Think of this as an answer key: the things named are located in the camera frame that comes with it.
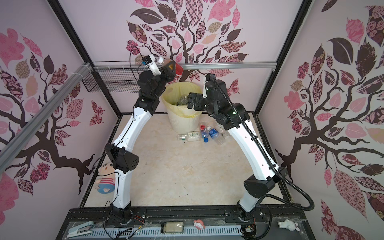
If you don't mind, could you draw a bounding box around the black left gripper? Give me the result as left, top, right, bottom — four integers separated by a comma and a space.
153, 60, 175, 98

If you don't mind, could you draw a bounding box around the red yellow label bottle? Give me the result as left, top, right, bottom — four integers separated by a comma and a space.
157, 57, 184, 76

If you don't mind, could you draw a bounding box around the large clear purple-tint bottle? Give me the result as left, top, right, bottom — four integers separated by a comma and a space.
177, 131, 200, 142

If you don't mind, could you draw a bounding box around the blue label bottle white cap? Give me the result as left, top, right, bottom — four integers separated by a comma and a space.
177, 95, 189, 106

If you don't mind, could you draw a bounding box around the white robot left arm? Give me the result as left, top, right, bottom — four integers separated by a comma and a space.
105, 62, 177, 223

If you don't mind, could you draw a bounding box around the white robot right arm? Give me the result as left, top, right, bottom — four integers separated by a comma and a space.
188, 74, 286, 215

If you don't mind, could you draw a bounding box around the white bin with yellow bag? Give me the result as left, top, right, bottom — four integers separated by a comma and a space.
161, 82, 203, 134

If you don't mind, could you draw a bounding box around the striped plush doll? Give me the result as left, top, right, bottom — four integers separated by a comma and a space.
96, 162, 116, 194

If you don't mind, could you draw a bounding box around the pink white small toy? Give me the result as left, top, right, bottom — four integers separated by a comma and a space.
193, 220, 206, 230

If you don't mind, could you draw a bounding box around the beige rectangular box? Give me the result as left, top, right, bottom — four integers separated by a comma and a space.
161, 222, 184, 234

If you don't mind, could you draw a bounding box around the white plush toy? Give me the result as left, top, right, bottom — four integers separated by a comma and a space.
278, 219, 300, 232

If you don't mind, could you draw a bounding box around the white stapler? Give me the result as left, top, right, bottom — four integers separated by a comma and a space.
67, 221, 94, 238

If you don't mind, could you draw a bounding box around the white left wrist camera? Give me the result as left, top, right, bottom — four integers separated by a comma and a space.
142, 54, 161, 76

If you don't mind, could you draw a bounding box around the black wire basket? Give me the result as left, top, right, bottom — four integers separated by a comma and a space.
82, 64, 148, 93

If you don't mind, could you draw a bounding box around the black corrugated cable hose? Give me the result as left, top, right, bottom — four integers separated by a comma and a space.
208, 73, 315, 212

